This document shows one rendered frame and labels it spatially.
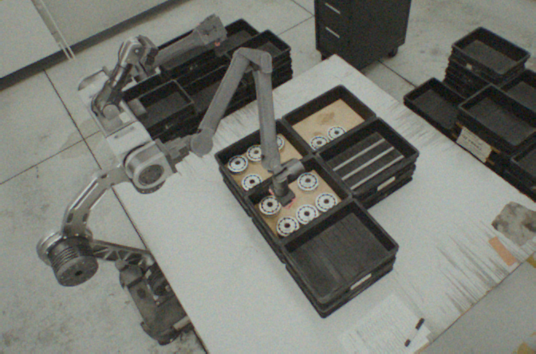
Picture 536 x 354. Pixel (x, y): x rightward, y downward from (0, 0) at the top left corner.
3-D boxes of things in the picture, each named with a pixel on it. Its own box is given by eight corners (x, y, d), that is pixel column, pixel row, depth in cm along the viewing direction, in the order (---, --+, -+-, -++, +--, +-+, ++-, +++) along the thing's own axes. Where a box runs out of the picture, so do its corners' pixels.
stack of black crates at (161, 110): (161, 172, 317) (139, 131, 282) (143, 147, 334) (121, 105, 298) (209, 144, 328) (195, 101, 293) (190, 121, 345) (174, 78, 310)
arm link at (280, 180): (268, 173, 168) (277, 182, 165) (283, 163, 170) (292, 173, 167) (270, 183, 174) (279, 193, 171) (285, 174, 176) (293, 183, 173)
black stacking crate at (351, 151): (352, 209, 207) (353, 196, 198) (315, 167, 224) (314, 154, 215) (417, 167, 217) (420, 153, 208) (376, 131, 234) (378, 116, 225)
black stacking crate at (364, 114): (314, 167, 224) (313, 154, 215) (281, 131, 240) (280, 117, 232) (376, 130, 234) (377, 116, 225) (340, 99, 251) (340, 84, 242)
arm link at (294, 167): (261, 160, 172) (268, 162, 164) (284, 145, 175) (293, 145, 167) (275, 186, 175) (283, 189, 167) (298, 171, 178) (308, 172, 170)
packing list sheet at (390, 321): (373, 389, 171) (373, 389, 171) (334, 339, 184) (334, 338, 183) (434, 336, 180) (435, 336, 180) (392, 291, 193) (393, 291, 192)
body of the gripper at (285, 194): (281, 180, 182) (280, 170, 176) (296, 197, 176) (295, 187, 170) (269, 188, 180) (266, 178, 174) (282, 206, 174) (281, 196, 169)
